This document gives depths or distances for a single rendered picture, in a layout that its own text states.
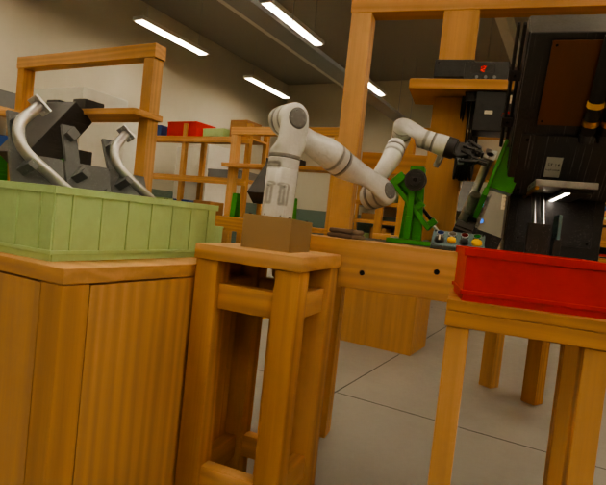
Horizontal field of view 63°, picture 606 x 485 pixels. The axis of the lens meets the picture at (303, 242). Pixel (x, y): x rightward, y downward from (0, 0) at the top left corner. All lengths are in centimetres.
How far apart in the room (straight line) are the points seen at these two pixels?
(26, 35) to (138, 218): 761
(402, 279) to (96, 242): 85
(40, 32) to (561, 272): 849
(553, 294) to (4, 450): 127
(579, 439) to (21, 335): 122
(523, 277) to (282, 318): 58
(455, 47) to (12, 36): 735
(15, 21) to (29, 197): 762
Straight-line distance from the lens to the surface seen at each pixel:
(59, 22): 927
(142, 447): 146
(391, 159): 179
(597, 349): 122
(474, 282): 119
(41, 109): 159
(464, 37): 226
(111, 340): 126
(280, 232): 136
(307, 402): 158
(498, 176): 176
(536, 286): 121
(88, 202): 129
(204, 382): 144
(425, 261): 151
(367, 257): 153
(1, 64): 864
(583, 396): 124
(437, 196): 212
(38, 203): 128
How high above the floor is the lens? 94
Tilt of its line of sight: 2 degrees down
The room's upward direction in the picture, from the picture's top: 6 degrees clockwise
